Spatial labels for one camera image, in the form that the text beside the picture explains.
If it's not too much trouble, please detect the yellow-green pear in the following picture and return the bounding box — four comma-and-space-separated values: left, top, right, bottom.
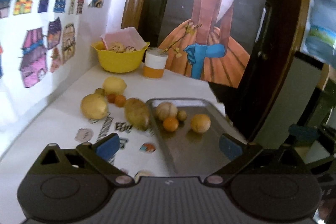
80, 93, 108, 120

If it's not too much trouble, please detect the striped orange melon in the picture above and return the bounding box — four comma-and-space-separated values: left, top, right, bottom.
190, 114, 211, 134

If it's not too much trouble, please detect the small orange kumquat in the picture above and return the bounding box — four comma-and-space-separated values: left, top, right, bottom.
114, 94, 126, 107

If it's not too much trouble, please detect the small red fruit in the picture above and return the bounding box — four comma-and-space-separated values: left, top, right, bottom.
106, 93, 116, 103

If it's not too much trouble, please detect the small brown kiwi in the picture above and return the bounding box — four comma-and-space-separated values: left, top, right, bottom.
94, 88, 105, 97

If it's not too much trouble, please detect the small brown longan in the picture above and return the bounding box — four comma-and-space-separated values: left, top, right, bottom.
177, 110, 187, 122

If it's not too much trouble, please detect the yellow lemon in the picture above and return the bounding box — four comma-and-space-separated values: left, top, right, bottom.
102, 76, 127, 95

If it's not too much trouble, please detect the small orange tangerine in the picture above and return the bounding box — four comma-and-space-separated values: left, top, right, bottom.
162, 117, 179, 132

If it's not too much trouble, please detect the metal tray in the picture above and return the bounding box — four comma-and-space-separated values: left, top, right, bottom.
146, 98, 247, 179

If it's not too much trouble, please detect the yellow plastic bowl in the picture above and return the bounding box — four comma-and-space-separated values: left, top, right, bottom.
91, 41, 150, 73

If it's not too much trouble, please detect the striped fruit in bowl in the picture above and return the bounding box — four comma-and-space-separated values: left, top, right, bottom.
108, 42, 125, 53

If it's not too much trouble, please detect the white orange cup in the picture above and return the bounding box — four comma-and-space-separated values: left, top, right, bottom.
142, 47, 168, 79

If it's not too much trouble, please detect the yellow flower twig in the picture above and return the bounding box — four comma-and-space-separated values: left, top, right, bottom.
162, 20, 202, 59

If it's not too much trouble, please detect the blue water bottle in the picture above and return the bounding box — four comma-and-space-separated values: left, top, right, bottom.
305, 0, 335, 68

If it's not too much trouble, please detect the girl in dress poster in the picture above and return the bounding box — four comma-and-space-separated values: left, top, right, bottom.
157, 0, 274, 89

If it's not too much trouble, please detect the colored houses drawing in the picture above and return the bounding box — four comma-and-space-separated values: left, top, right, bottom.
0, 0, 96, 132

